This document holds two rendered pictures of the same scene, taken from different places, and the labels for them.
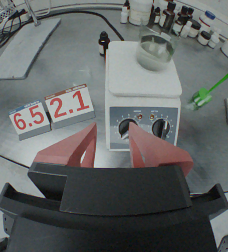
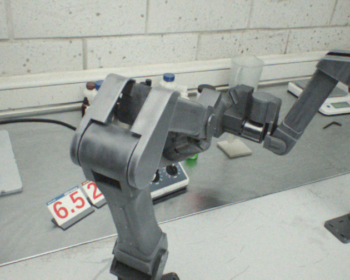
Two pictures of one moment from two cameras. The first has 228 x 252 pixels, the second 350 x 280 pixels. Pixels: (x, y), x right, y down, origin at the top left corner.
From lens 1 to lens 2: 84 cm
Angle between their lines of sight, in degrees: 49
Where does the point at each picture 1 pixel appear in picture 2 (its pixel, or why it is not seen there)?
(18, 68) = (5, 183)
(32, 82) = (40, 190)
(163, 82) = not seen: hidden behind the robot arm
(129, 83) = not seen: hidden behind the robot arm
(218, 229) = (300, 219)
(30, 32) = not seen: outside the picture
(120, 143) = (154, 186)
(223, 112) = (220, 153)
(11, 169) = (66, 255)
